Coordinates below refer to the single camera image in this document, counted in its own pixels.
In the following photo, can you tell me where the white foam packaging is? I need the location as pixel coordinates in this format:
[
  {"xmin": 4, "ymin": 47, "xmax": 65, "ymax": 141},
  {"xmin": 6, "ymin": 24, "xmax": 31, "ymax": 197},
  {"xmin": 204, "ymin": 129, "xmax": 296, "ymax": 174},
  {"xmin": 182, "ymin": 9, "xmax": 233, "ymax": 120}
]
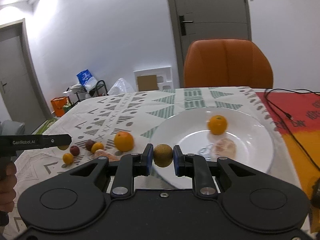
[{"xmin": 133, "ymin": 66, "xmax": 174, "ymax": 90}]

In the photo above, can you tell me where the white plastic bag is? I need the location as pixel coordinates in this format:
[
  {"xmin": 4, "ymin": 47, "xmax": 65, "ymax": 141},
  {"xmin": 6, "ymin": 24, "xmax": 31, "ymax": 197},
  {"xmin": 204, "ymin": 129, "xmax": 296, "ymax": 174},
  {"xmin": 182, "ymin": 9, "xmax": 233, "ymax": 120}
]
[{"xmin": 108, "ymin": 78, "xmax": 135, "ymax": 95}]

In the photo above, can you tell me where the black cable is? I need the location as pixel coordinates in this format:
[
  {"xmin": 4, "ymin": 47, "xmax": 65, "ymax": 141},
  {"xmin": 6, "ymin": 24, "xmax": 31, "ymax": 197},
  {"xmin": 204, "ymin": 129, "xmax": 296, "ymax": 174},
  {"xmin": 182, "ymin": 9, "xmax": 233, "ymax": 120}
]
[{"xmin": 263, "ymin": 87, "xmax": 320, "ymax": 173}]

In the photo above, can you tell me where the green-brown round fruit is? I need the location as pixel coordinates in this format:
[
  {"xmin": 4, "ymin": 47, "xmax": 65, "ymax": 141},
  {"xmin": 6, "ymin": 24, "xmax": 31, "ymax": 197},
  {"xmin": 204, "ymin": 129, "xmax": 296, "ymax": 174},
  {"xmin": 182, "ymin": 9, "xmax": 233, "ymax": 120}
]
[
  {"xmin": 153, "ymin": 144, "xmax": 173, "ymax": 167},
  {"xmin": 58, "ymin": 145, "xmax": 69, "ymax": 151}
]

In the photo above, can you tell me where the grey sofa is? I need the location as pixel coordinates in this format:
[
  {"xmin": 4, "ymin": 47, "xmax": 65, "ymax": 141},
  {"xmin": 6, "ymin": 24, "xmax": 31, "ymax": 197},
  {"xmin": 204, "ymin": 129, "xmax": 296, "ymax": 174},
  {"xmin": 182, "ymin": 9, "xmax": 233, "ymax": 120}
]
[{"xmin": 0, "ymin": 120, "xmax": 25, "ymax": 135}]

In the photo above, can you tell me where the small orange kumquat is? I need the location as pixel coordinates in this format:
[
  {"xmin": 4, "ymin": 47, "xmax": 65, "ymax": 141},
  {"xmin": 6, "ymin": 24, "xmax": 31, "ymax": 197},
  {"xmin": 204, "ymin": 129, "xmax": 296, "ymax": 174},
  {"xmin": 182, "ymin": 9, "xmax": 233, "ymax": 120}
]
[
  {"xmin": 91, "ymin": 142, "xmax": 104, "ymax": 154},
  {"xmin": 62, "ymin": 153, "xmax": 74, "ymax": 165}
]

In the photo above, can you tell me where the dark red plum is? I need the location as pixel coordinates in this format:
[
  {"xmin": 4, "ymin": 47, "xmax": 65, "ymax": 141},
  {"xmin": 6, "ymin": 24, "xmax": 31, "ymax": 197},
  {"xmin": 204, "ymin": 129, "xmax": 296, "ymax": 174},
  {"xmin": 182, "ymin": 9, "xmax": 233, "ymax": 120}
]
[
  {"xmin": 69, "ymin": 145, "xmax": 80, "ymax": 157},
  {"xmin": 85, "ymin": 140, "xmax": 95, "ymax": 152}
]

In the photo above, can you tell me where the orange paper bag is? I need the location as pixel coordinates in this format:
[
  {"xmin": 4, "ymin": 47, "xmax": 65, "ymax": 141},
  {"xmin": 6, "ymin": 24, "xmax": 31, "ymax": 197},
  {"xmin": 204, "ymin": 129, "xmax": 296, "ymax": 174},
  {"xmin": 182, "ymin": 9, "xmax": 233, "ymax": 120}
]
[{"xmin": 50, "ymin": 96, "xmax": 68, "ymax": 117}]

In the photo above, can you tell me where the peeled pomelo segment pale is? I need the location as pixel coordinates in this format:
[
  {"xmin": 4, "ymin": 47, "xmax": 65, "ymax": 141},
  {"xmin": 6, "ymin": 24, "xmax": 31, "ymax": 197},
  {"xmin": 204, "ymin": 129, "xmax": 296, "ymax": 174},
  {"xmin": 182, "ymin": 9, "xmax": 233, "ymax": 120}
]
[{"xmin": 213, "ymin": 138, "xmax": 236, "ymax": 159}]

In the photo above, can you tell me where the large orange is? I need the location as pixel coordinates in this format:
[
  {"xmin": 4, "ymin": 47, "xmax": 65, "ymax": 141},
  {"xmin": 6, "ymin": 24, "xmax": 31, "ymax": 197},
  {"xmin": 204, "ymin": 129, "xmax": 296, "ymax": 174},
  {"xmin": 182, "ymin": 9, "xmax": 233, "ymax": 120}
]
[
  {"xmin": 207, "ymin": 115, "xmax": 228, "ymax": 135},
  {"xmin": 114, "ymin": 131, "xmax": 135, "ymax": 152}
]

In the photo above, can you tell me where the patterned white tablecloth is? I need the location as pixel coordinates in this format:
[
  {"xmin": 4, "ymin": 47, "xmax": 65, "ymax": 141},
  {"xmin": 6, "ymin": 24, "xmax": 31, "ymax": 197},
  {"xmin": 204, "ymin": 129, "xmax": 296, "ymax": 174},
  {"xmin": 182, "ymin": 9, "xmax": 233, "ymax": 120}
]
[{"xmin": 1, "ymin": 86, "xmax": 301, "ymax": 239}]

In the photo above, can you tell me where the blue white bag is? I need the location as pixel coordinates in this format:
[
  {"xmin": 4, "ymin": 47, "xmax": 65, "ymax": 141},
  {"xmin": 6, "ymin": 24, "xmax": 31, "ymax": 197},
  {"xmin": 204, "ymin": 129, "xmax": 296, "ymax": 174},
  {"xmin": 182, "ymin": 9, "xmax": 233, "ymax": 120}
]
[{"xmin": 76, "ymin": 69, "xmax": 98, "ymax": 92}]

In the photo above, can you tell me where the red orange mat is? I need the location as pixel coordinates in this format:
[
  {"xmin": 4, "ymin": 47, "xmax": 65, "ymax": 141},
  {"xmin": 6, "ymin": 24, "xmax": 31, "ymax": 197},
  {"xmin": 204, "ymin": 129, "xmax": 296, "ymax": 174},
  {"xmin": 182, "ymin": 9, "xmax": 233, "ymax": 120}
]
[{"xmin": 254, "ymin": 89, "xmax": 320, "ymax": 205}]

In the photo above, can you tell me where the white enamel plate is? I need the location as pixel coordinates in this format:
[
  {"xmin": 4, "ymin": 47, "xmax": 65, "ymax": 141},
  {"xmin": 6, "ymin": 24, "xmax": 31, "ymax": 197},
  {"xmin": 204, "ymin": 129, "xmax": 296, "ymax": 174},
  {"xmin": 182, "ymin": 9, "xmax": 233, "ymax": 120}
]
[{"xmin": 150, "ymin": 107, "xmax": 274, "ymax": 173}]

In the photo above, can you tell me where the orange leather chair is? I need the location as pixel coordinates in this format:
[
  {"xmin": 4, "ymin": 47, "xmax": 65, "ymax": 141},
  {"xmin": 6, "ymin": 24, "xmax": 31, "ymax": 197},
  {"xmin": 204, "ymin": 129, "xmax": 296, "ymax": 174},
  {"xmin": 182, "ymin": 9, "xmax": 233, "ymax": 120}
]
[{"xmin": 184, "ymin": 38, "xmax": 273, "ymax": 88}]

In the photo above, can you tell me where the grey door with handle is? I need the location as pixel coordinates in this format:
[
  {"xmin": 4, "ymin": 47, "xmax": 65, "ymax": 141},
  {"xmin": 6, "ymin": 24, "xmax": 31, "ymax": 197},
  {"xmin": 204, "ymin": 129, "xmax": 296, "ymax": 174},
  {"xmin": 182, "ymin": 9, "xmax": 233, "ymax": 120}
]
[{"xmin": 168, "ymin": 0, "xmax": 252, "ymax": 87}]

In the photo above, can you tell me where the black device on table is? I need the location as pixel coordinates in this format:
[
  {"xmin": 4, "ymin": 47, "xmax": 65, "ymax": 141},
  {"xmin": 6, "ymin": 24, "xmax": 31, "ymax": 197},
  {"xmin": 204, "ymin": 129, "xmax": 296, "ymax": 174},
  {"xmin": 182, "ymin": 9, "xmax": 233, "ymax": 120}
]
[{"xmin": 311, "ymin": 179, "xmax": 320, "ymax": 209}]

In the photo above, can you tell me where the black metal rack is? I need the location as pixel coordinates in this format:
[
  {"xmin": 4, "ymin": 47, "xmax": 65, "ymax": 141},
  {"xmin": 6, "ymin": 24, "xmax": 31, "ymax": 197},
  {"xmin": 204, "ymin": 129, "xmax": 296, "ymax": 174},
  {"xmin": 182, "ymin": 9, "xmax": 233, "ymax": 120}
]
[{"xmin": 63, "ymin": 80, "xmax": 108, "ymax": 104}]

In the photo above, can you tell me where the person's left hand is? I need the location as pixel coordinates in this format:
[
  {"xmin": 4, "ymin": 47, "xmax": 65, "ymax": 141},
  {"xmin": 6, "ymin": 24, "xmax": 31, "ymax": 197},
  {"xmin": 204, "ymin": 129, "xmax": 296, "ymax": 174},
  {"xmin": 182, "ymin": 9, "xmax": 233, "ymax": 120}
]
[{"xmin": 0, "ymin": 162, "xmax": 17, "ymax": 213}]

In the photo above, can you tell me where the green floor mat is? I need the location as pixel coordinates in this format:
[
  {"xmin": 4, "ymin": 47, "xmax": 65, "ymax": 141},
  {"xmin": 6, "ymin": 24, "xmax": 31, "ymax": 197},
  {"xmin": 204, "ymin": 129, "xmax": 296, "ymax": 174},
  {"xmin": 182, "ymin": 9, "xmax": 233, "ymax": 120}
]
[{"xmin": 35, "ymin": 118, "xmax": 58, "ymax": 134}]

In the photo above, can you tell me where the brown cardboard piece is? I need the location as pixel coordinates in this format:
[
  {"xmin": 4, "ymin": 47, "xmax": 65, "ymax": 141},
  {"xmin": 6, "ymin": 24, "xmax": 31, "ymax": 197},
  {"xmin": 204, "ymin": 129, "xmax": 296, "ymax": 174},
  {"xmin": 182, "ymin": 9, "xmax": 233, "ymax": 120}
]
[{"xmin": 137, "ymin": 75, "xmax": 159, "ymax": 92}]

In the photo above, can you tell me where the peeled pomelo segment orange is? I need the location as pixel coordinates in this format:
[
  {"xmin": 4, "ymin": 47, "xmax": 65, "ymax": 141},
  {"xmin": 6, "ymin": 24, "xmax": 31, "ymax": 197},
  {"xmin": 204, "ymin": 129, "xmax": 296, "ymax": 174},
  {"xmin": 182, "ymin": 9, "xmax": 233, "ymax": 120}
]
[{"xmin": 94, "ymin": 150, "xmax": 120, "ymax": 161}]

